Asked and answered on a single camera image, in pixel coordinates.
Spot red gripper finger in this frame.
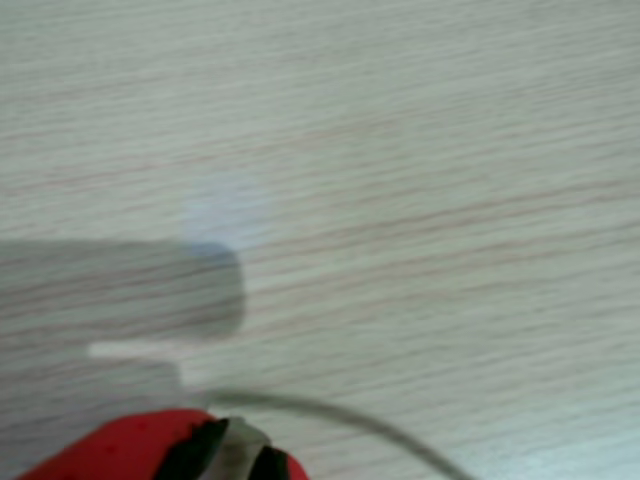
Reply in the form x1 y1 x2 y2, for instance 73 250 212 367
13 407 310 480

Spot thin grey cable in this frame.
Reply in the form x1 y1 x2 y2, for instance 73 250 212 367
205 389 479 480

